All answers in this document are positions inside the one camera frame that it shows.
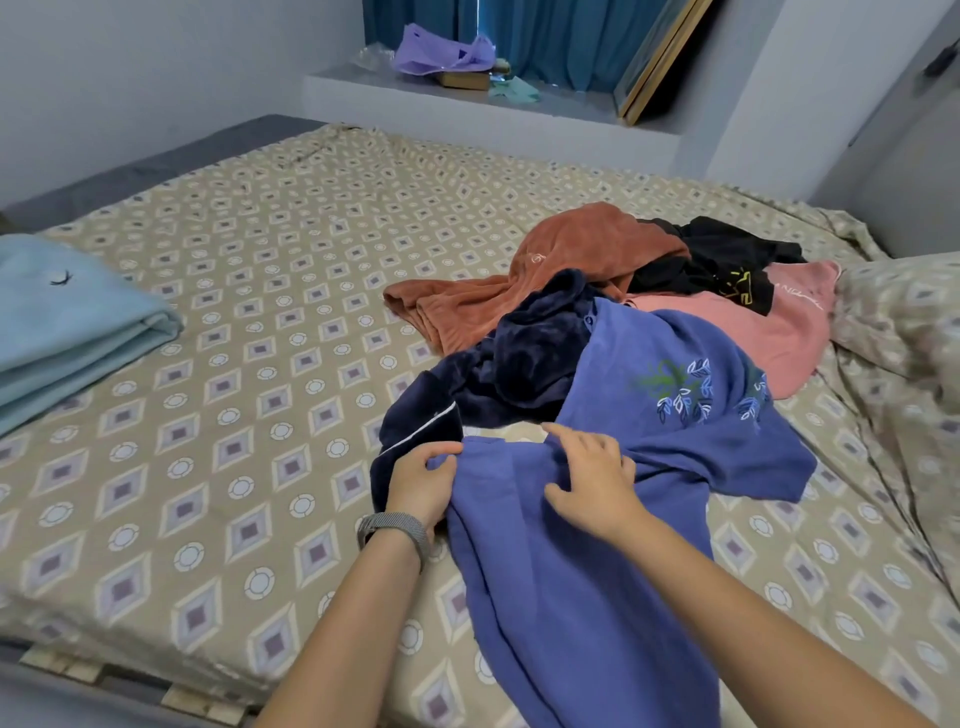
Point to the person's right hand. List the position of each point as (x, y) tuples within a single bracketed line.
[(597, 483)]

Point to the person's left hand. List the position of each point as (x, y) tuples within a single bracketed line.
[(420, 483)]

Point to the purple-blue garment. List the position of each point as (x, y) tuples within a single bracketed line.
[(600, 600)]

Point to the navy velvet garment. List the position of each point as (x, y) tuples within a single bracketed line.
[(510, 353)]

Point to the rust brown garment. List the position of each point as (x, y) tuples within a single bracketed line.
[(525, 263)]

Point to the pink shirt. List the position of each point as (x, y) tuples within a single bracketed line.
[(765, 323)]

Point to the black garment yellow print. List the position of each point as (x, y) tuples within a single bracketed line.
[(720, 258)]

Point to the bed with patterned beige sheet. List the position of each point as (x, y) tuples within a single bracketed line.
[(225, 300)]

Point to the light blue fleece pajama pants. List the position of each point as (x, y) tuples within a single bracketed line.
[(60, 323)]

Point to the person's left forearm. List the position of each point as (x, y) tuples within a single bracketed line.
[(345, 645)]

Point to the person's right forearm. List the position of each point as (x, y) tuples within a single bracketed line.
[(750, 630)]

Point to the grey band wristwatch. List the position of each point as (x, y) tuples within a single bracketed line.
[(395, 528)]

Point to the patterned beige pillow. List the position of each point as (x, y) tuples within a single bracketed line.
[(915, 360)]

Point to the teal small item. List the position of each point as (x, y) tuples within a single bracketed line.
[(515, 89)]

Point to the small wooden box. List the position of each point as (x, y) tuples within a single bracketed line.
[(465, 80)]

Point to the clear plastic bag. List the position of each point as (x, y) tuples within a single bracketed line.
[(372, 57)]

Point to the leaning wooden picture frames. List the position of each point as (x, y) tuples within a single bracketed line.
[(660, 57)]

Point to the purple cloth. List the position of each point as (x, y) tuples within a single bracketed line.
[(443, 48)]

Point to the blue curtain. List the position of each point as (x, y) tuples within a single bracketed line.
[(570, 38)]

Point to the grey upholstered headboard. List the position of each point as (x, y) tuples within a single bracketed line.
[(908, 135)]

